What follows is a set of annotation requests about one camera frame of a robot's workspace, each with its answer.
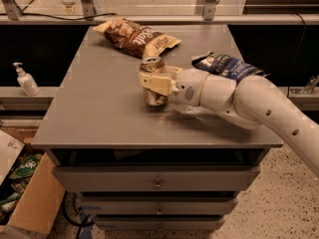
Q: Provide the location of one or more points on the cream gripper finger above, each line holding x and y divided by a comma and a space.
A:
163, 84
172, 71

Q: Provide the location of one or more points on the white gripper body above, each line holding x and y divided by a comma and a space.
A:
189, 86

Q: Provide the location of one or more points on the orange soda can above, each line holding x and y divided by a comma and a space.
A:
153, 64

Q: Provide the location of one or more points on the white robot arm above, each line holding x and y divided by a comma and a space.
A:
248, 103

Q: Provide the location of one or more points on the blue chip bag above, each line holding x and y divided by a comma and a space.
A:
225, 66

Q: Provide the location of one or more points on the brown chip bag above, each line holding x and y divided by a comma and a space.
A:
138, 40

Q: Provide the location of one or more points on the grey drawer cabinet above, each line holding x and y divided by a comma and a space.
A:
99, 118

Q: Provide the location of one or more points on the top drawer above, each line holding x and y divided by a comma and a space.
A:
155, 178

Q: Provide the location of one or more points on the drawer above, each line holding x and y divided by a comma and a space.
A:
158, 206
156, 223
155, 178

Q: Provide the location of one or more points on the middle drawer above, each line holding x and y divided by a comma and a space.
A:
158, 206

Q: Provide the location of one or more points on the white pump bottle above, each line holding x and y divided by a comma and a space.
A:
26, 81

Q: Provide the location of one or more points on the bottom drawer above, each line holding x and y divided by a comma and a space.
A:
156, 223

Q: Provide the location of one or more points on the green snack bag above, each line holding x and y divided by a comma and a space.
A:
27, 167

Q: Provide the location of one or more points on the cardboard box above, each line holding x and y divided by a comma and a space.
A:
36, 210

